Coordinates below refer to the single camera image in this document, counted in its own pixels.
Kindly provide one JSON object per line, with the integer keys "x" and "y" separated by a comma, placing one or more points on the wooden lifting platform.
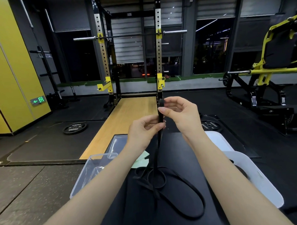
{"x": 124, "y": 117}

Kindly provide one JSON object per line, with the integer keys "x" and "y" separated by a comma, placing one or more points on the grey window blind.
{"x": 217, "y": 5}
{"x": 127, "y": 48}
{"x": 171, "y": 12}

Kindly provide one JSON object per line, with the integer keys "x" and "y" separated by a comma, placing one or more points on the yellow black squat rack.
{"x": 159, "y": 54}

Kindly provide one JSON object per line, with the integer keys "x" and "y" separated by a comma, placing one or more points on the person's right forearm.
{"x": 235, "y": 186}

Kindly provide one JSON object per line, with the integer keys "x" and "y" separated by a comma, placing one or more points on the clear plastic lid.
{"x": 118, "y": 144}

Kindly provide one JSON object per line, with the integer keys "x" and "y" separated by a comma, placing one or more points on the white plastic lid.
{"x": 218, "y": 140}

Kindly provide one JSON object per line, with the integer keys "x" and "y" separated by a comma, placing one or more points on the thin black resistance band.
{"x": 161, "y": 120}

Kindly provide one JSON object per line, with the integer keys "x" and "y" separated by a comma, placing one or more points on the person's right hand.
{"x": 186, "y": 117}

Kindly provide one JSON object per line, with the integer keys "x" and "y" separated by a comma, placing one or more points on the black upright bar holder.
{"x": 73, "y": 93}

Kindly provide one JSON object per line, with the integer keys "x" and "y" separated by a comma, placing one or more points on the black plyo platform red side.
{"x": 179, "y": 149}

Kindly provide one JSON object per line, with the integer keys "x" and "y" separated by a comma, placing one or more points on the white plastic bin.
{"x": 259, "y": 180}

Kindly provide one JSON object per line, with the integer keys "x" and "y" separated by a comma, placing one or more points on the green exit sign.
{"x": 38, "y": 100}

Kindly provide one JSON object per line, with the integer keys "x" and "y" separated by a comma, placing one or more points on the black weight plate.
{"x": 75, "y": 128}
{"x": 211, "y": 125}

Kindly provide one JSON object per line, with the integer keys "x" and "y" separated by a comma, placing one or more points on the yellow black exercise machine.
{"x": 272, "y": 71}

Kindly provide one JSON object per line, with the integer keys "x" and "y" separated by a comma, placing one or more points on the person's left hand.
{"x": 139, "y": 135}

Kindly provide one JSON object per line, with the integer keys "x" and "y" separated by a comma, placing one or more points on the silver barbell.
{"x": 177, "y": 31}

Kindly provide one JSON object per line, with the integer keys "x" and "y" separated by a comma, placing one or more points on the clear plastic container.
{"x": 87, "y": 172}

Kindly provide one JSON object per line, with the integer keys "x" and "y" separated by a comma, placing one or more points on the person's left forearm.
{"x": 88, "y": 199}

